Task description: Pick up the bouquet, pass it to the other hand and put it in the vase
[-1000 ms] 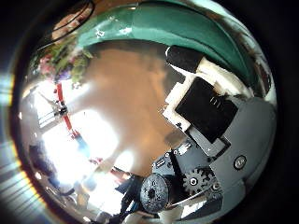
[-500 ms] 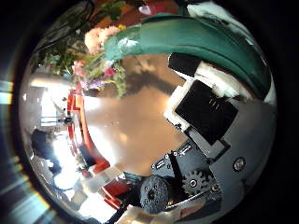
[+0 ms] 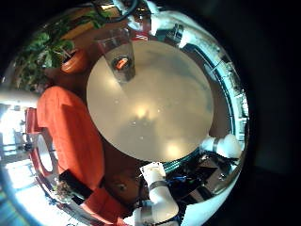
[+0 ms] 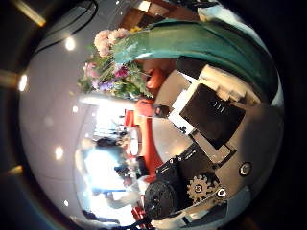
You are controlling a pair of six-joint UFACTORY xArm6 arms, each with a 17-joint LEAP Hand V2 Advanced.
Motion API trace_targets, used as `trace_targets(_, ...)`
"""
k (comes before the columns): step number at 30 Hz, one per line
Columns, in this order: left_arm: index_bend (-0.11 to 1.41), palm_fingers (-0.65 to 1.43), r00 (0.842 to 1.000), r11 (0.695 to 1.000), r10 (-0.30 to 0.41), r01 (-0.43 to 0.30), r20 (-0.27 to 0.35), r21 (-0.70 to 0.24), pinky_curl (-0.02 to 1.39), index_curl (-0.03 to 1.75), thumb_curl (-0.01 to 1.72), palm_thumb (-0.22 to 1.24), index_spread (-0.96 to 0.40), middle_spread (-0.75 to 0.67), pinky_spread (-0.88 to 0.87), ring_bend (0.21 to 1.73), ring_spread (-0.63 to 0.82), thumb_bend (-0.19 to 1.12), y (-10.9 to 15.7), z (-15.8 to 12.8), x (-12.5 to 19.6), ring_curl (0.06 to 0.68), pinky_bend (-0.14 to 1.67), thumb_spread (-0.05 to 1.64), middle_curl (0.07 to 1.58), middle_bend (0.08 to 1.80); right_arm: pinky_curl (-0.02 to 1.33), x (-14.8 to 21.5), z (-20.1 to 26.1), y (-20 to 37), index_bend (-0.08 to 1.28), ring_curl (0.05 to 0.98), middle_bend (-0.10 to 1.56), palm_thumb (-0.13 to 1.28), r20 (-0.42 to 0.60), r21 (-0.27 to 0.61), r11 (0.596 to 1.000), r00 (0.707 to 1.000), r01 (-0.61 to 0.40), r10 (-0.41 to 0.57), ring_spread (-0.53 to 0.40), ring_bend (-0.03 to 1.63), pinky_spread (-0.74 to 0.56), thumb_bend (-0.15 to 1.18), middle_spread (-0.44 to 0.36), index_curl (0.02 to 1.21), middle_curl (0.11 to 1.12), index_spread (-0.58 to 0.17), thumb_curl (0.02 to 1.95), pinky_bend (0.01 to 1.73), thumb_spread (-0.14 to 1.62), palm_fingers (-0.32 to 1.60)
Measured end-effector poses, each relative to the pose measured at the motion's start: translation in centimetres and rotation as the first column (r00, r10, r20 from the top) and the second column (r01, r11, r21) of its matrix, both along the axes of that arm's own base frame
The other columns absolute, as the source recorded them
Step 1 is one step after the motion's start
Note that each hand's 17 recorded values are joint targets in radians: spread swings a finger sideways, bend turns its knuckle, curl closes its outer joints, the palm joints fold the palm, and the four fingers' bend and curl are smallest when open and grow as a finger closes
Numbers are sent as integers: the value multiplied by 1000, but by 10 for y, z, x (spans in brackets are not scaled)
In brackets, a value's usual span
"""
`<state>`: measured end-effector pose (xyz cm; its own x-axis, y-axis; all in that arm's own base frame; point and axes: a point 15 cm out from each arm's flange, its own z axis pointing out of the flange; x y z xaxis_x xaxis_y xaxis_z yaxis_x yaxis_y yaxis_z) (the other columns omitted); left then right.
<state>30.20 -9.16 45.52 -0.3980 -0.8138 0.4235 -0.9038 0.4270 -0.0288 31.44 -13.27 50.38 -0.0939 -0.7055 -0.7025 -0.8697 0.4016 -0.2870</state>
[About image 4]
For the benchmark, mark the flower bouquet with teal wrap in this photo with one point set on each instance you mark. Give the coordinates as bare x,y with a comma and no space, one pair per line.
105,41

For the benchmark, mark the brown wooden cabinet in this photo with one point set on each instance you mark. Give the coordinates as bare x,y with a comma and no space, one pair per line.
134,17

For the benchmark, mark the orange sofa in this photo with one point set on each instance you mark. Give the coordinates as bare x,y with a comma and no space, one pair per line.
150,140

